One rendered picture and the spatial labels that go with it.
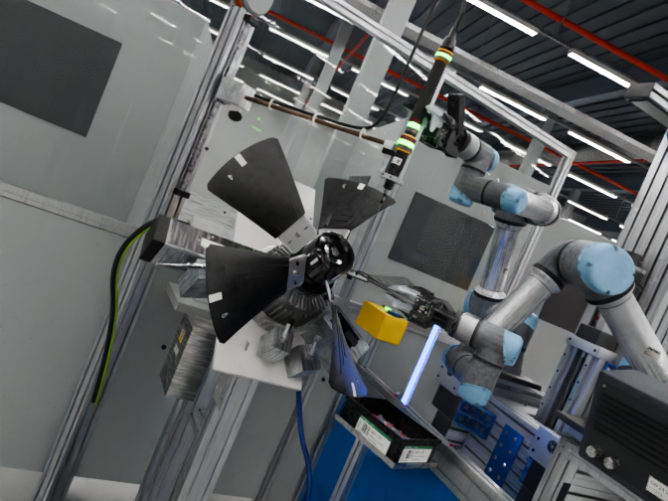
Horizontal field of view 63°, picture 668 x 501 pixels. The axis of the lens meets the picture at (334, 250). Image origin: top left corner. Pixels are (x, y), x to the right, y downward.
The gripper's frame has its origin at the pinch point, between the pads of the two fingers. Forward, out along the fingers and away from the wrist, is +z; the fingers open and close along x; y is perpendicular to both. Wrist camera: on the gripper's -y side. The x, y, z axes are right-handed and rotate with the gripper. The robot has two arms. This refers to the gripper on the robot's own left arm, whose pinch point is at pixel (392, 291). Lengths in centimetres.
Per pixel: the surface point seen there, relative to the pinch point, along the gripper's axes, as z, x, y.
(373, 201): 18.7, -20.3, -10.2
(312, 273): 15.8, 1.0, 16.6
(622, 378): -56, -7, 16
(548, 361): -31, 79, -410
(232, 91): 72, -37, 1
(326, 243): 15.7, -7.5, 15.4
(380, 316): 12.1, 16.1, -34.0
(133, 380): 84, 73, -9
